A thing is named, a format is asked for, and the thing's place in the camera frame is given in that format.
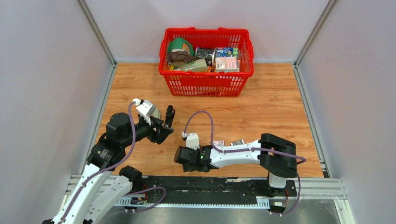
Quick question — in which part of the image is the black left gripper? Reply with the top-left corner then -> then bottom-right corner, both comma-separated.
121,114 -> 175,147

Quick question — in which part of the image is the black stapler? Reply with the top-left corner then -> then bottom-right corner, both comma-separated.
164,105 -> 176,128

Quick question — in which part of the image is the staple box tray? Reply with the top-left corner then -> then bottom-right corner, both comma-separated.
230,139 -> 245,146

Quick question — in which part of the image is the red white staple box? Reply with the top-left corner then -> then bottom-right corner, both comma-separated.
213,140 -> 225,147

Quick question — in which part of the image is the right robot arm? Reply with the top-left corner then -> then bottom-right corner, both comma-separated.
174,133 -> 300,196

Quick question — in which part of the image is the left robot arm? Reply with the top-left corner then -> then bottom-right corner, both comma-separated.
43,106 -> 175,224

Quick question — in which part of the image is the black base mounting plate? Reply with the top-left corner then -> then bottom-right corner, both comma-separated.
127,176 -> 301,213

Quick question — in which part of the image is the pale green bottle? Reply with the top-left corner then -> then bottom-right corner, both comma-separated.
178,58 -> 208,72

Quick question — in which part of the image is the brown crumpled bag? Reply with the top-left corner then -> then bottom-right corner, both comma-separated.
166,50 -> 198,64

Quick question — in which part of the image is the red plastic shopping basket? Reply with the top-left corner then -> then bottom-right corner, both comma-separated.
158,27 -> 254,97

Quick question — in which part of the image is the green snack bag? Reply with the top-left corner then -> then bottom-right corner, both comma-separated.
167,38 -> 195,56

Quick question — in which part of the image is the pink white packet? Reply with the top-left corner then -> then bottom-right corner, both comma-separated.
214,57 -> 240,72

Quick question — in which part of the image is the dark patterned packet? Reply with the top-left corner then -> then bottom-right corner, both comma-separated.
195,47 -> 214,66

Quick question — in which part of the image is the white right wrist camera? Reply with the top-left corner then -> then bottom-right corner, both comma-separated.
182,132 -> 200,150

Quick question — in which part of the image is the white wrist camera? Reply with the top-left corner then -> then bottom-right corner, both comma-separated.
133,98 -> 161,125
182,132 -> 200,150

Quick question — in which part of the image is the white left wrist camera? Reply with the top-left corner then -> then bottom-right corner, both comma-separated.
133,98 -> 161,125

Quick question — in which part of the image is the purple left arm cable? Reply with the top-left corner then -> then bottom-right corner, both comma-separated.
57,102 -> 138,224

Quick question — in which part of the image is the aluminium frame rail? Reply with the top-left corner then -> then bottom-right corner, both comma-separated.
63,175 -> 347,209

